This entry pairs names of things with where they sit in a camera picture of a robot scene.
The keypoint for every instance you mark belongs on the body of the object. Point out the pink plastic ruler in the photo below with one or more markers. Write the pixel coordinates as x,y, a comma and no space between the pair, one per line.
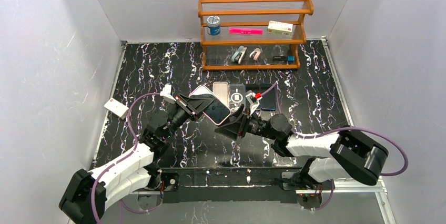
245,31

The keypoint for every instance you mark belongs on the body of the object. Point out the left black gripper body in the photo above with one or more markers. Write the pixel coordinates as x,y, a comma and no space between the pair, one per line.
187,106

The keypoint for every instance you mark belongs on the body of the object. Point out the left black motor mount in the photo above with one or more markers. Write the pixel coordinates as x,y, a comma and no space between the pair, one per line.
170,181

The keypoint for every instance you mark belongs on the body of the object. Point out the white box with red label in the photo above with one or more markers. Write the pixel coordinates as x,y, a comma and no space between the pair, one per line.
116,108

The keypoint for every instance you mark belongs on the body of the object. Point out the blue grey stapler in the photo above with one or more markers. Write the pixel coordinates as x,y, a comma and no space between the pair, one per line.
238,55

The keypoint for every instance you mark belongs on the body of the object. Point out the beige phone case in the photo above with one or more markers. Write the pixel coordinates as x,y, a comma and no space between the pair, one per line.
221,91

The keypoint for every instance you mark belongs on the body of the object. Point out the dark phone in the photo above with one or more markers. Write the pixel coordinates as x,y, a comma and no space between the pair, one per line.
255,88

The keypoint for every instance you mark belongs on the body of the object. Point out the clear phone case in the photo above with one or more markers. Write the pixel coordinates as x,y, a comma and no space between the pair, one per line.
236,96

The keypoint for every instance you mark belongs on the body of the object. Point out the black motor mount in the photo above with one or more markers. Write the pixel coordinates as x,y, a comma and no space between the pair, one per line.
170,181
294,181

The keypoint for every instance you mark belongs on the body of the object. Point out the blue white round jar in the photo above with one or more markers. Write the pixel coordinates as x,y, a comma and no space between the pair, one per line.
213,25

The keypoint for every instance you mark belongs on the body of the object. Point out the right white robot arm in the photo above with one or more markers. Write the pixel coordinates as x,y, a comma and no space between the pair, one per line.
348,153

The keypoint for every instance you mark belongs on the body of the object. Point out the orange wooden shelf rack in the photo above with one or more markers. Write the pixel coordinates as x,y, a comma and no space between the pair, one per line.
218,50

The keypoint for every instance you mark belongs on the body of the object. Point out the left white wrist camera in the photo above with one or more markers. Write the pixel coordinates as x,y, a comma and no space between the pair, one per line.
166,93

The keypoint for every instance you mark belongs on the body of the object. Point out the white cardboard box on shelf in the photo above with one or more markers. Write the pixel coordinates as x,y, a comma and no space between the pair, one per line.
280,28

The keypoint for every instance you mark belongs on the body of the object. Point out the right black motor mount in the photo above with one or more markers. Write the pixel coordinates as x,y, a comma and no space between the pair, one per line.
294,181

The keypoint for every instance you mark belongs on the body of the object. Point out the black blue small device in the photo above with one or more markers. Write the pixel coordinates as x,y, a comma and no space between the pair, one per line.
287,59

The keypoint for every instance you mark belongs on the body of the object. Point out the pink white stapler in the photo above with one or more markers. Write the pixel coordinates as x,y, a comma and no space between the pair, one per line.
254,55

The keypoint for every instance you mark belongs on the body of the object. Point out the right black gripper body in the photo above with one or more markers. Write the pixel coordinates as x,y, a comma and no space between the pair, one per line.
244,122

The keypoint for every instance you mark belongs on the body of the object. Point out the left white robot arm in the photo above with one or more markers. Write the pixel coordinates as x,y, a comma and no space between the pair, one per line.
90,193

